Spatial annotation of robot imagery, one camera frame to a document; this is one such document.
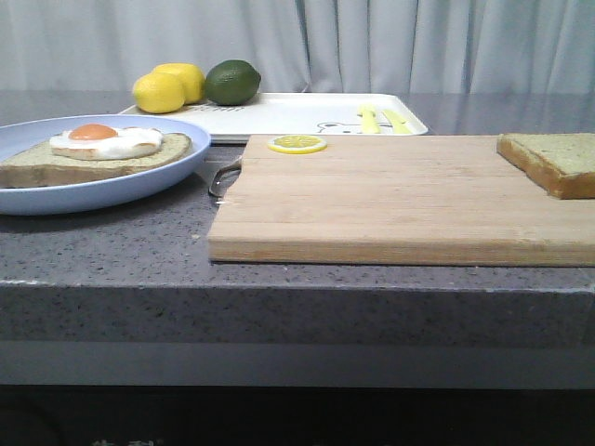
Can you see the bread slice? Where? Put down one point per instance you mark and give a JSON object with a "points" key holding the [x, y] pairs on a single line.
{"points": [[40, 167], [561, 164]]}

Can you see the blue plate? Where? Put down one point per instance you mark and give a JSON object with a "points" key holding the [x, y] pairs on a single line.
{"points": [[97, 194]]}

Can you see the white bear tray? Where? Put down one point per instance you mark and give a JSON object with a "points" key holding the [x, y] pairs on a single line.
{"points": [[294, 113]]}

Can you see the lemon slice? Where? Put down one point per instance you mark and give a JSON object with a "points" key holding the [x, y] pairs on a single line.
{"points": [[297, 144]]}

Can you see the yellow plastic fork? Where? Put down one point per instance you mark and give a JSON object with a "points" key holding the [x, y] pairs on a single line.
{"points": [[369, 124]]}

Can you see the wooden cutting board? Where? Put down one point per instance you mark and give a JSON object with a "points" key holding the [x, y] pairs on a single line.
{"points": [[429, 200]]}

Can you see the green lime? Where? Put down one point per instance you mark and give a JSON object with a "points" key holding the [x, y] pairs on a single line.
{"points": [[232, 82]]}

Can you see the rear yellow lemon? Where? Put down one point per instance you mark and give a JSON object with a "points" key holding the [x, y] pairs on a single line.
{"points": [[191, 77]]}

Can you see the yellow lemon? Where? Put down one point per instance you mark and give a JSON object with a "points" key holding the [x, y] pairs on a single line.
{"points": [[191, 77], [158, 92]]}

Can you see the front yellow lemon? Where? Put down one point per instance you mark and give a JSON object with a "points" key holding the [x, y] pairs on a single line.
{"points": [[158, 92]]}

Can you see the fried egg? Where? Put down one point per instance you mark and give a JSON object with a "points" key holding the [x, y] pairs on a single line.
{"points": [[97, 142]]}

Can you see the grey curtain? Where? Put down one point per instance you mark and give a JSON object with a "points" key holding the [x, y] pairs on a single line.
{"points": [[543, 47]]}

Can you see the metal board handle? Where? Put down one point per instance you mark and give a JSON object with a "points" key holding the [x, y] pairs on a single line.
{"points": [[222, 177]]}

